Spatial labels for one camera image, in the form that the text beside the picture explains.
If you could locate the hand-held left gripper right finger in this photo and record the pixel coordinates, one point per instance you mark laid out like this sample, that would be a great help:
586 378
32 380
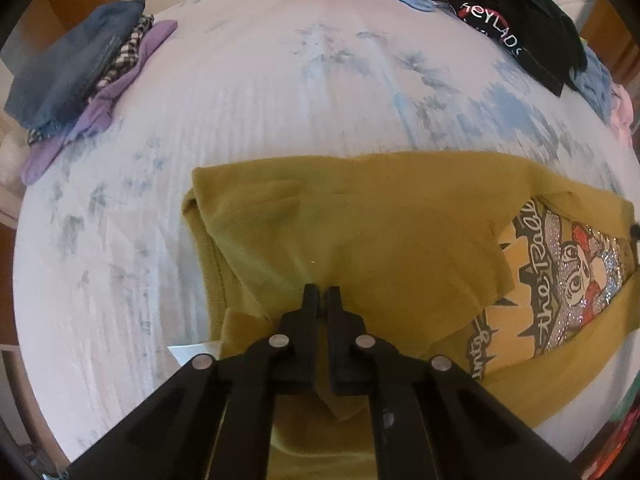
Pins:
334 310

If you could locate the white paper tag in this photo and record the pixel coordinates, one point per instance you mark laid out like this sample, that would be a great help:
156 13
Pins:
197 350

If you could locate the black printed garment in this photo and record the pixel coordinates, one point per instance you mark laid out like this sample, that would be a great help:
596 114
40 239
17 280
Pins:
525 20

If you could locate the light blue garment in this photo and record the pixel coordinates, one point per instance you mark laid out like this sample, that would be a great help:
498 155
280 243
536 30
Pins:
595 80

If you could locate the folded blue denim garment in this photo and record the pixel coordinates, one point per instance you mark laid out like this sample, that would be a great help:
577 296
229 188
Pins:
70 70

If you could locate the black white checkered garment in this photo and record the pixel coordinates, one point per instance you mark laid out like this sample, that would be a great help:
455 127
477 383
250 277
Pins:
122 57

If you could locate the white blue patterned bed sheet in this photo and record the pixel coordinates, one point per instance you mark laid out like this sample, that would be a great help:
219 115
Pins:
280 95

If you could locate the olive green printed t-shirt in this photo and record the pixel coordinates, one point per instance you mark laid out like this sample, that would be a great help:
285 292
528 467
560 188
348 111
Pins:
400 240

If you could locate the purple garment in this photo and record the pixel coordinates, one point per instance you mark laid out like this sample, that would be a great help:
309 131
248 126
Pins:
107 100

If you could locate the blue small cloth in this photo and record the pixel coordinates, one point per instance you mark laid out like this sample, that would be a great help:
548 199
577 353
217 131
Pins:
420 2

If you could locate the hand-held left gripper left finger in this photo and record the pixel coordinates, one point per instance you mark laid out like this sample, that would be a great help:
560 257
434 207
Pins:
310 310

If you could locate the pink garment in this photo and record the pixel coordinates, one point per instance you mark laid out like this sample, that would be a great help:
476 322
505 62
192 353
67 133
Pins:
622 110

